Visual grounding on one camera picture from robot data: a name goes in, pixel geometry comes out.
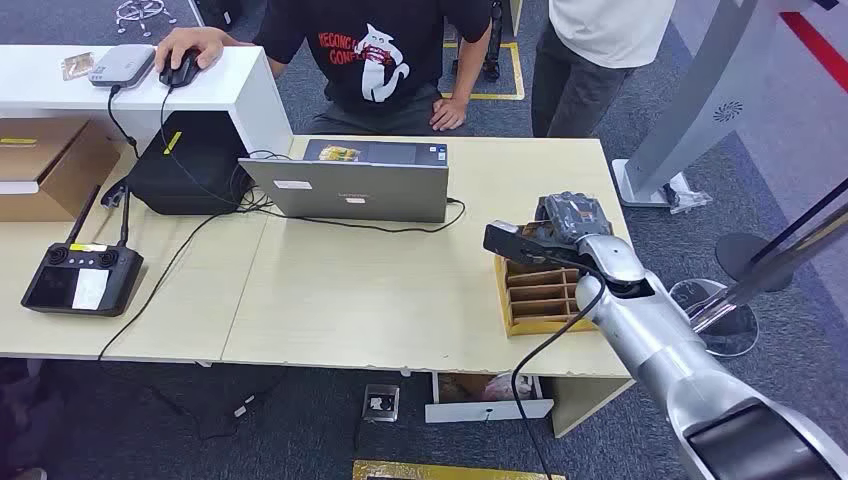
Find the small clear snack packet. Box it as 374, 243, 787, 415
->
60, 50, 97, 83

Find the chrome stanchion base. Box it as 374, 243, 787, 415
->
668, 277, 761, 360

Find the person's right hand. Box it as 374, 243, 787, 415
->
153, 26, 227, 73

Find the grey mini computer box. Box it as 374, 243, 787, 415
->
87, 43, 158, 91

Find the long black desk cable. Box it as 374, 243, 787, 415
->
96, 206, 248, 364

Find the grey laptop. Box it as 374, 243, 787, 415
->
238, 137, 450, 225

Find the crumpled clear plastic bag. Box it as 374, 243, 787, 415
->
663, 172, 715, 216

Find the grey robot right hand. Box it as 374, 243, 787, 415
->
533, 191, 615, 246

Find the black remote controller with antennas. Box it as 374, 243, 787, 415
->
20, 184, 146, 319

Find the wooden card holder box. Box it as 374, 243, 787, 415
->
494, 221, 600, 338

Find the white desk drawer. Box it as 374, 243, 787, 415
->
423, 371, 556, 425

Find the black laptop power cable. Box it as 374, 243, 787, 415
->
247, 196, 468, 236

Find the brown cardboard box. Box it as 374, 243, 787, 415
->
0, 117, 123, 224

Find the person's hand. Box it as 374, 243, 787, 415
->
153, 26, 227, 73
428, 97, 469, 133

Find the person's left hand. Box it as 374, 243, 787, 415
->
428, 97, 469, 133

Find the black stand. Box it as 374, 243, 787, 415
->
451, 0, 505, 85

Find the gold floor plate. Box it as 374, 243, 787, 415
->
351, 459, 568, 480

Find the black stanchion pole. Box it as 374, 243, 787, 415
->
748, 194, 848, 267

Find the black stanchion base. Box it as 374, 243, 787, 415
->
714, 231, 795, 294

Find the chrome stanchion pole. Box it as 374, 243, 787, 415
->
687, 210, 848, 337

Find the metal floor socket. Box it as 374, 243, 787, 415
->
360, 383, 402, 425

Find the black mouse cable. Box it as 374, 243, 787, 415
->
158, 85, 252, 208

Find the black carry bag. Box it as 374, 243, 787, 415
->
125, 110, 254, 217

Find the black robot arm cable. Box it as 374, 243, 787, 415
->
509, 256, 608, 480

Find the person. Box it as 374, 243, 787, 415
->
153, 0, 496, 138
530, 0, 678, 140

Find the black mini computer cable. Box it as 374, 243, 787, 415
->
106, 84, 140, 159

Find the black computer mouse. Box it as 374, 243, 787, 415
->
158, 49, 203, 89

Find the white counter shelf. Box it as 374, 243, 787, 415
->
0, 43, 295, 161

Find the silver gate pillar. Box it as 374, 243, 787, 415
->
610, 0, 840, 209

